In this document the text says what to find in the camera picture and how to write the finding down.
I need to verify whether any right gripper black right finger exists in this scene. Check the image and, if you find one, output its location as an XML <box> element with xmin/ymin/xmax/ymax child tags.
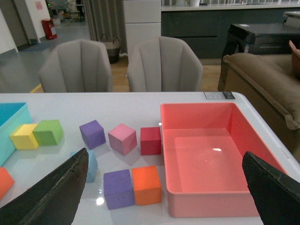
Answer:
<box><xmin>242</xmin><ymin>151</ymin><xmax>300</xmax><ymax>225</ymax></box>

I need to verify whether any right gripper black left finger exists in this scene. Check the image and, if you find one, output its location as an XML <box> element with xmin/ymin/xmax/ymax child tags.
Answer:
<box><xmin>0</xmin><ymin>148</ymin><xmax>89</xmax><ymax>225</ymax></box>

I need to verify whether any light blue foam block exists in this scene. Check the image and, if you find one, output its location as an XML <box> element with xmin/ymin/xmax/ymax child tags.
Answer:
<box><xmin>75</xmin><ymin>150</ymin><xmax>98</xmax><ymax>183</ymax></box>

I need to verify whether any orange foam block left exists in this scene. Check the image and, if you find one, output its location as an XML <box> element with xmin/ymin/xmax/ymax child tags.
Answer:
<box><xmin>0</xmin><ymin>167</ymin><xmax>15</xmax><ymax>199</ymax></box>

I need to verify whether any orange foam block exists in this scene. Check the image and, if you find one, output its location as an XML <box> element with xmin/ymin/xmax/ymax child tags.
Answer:
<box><xmin>131</xmin><ymin>165</ymin><xmax>162</xmax><ymax>206</ymax></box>
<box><xmin>0</xmin><ymin>167</ymin><xmax>15</xmax><ymax>199</ymax></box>

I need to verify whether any purple foam block front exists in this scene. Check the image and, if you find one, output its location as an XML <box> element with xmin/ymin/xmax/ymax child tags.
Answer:
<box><xmin>103</xmin><ymin>169</ymin><xmax>135</xmax><ymax>210</ymax></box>

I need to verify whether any purple foam block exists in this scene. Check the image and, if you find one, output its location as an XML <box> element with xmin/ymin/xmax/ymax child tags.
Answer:
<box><xmin>79</xmin><ymin>120</ymin><xmax>106</xmax><ymax>150</ymax></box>
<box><xmin>103</xmin><ymin>169</ymin><xmax>135</xmax><ymax>210</ymax></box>

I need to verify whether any green foam block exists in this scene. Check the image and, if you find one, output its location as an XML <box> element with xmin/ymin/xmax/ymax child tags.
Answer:
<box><xmin>33</xmin><ymin>120</ymin><xmax>63</xmax><ymax>146</ymax></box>

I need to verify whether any yellow foam block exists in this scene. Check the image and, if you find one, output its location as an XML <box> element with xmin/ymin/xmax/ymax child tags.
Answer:
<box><xmin>9</xmin><ymin>123</ymin><xmax>39</xmax><ymax>150</ymax></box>

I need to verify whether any purple foam block rear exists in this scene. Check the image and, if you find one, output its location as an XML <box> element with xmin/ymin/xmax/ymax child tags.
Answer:
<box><xmin>79</xmin><ymin>120</ymin><xmax>106</xmax><ymax>150</ymax></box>

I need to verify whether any coral pink plastic bin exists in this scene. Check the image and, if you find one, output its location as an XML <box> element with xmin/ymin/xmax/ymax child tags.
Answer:
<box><xmin>160</xmin><ymin>102</ymin><xmax>283</xmax><ymax>218</ymax></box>

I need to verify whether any pink foam block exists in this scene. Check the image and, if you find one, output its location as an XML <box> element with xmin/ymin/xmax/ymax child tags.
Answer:
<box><xmin>108</xmin><ymin>124</ymin><xmax>137</xmax><ymax>156</ymax></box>

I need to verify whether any orange foam block right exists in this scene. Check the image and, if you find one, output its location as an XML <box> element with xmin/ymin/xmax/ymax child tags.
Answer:
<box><xmin>131</xmin><ymin>165</ymin><xmax>162</xmax><ymax>206</ymax></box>

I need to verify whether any teal plastic bin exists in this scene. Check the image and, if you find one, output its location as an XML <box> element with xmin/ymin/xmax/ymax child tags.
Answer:
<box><xmin>0</xmin><ymin>102</ymin><xmax>32</xmax><ymax>165</ymax></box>

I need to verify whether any brown sofa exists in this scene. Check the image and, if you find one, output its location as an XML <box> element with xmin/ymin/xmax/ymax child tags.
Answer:
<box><xmin>218</xmin><ymin>53</ymin><xmax>300</xmax><ymax>160</ymax></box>

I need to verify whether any dark red foam block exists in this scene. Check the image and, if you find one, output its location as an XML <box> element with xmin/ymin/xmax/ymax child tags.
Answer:
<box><xmin>140</xmin><ymin>127</ymin><xmax>162</xmax><ymax>155</ymax></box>

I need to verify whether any table label sticker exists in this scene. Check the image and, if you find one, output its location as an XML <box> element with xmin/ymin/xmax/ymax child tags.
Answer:
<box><xmin>204</xmin><ymin>91</ymin><xmax>235</xmax><ymax>99</ymax></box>

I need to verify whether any grey armchair left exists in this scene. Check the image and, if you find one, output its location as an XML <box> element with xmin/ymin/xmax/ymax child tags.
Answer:
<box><xmin>39</xmin><ymin>39</ymin><xmax>113</xmax><ymax>93</ymax></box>

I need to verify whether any grey armchair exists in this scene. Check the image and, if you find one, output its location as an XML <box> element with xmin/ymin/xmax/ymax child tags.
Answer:
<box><xmin>39</xmin><ymin>39</ymin><xmax>113</xmax><ymax>93</ymax></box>
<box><xmin>127</xmin><ymin>36</ymin><xmax>203</xmax><ymax>92</ymax></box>

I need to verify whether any black appliance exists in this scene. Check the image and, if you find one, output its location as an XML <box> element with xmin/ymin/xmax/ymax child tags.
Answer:
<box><xmin>217</xmin><ymin>22</ymin><xmax>300</xmax><ymax>92</ymax></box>

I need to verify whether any woven basket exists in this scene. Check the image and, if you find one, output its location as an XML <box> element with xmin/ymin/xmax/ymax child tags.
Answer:
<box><xmin>100</xmin><ymin>34</ymin><xmax>120</xmax><ymax>64</ymax></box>

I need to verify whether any grey armchair right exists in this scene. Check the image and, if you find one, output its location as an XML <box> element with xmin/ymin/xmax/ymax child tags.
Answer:
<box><xmin>127</xmin><ymin>36</ymin><xmax>203</xmax><ymax>92</ymax></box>

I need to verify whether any red box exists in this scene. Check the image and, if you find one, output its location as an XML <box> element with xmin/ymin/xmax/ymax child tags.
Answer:
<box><xmin>41</xmin><ymin>19</ymin><xmax>57</xmax><ymax>40</ymax></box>

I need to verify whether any dark counter cabinet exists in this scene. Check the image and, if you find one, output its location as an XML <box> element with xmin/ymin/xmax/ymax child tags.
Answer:
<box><xmin>161</xmin><ymin>4</ymin><xmax>300</xmax><ymax>60</ymax></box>

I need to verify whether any white cabinet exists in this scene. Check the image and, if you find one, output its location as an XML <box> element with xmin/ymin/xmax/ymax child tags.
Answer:
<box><xmin>123</xmin><ymin>0</ymin><xmax>161</xmax><ymax>58</ymax></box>

